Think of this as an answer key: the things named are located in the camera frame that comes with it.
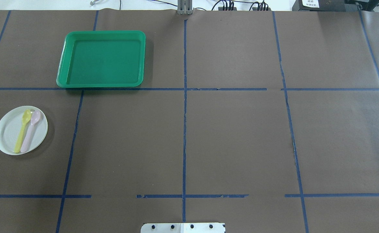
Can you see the green plastic tray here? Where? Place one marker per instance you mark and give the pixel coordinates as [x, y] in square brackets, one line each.
[102, 59]

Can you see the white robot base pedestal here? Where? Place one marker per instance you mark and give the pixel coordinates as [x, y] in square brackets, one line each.
[214, 227]

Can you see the white round plate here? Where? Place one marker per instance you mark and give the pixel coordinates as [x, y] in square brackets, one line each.
[10, 126]

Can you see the yellow plastic spoon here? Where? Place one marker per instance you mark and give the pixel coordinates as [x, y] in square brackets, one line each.
[26, 117]

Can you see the metal bracket on table edge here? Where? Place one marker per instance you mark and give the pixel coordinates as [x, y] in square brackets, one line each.
[184, 7]

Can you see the pink plastic spoon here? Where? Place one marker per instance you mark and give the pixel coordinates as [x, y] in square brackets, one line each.
[35, 118]

